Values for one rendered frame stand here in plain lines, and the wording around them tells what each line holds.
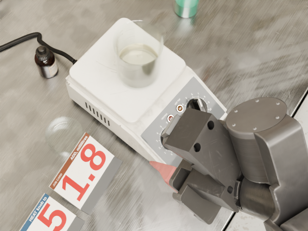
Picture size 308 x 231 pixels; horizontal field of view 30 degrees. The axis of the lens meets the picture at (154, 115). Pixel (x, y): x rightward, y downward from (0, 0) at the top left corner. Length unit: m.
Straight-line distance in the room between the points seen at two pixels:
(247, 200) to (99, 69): 0.31
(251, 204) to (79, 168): 0.31
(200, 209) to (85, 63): 0.28
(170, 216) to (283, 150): 0.34
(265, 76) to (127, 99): 0.24
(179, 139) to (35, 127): 0.36
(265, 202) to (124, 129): 0.28
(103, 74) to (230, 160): 0.28
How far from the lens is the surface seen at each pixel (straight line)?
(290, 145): 0.51
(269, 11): 0.96
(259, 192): 0.56
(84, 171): 0.81
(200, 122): 0.54
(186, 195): 0.61
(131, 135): 0.78
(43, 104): 0.87
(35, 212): 0.78
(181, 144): 0.53
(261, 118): 0.52
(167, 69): 0.79
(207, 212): 0.64
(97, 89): 0.78
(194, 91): 0.81
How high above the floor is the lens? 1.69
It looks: 68 degrees down
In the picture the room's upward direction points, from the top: 4 degrees clockwise
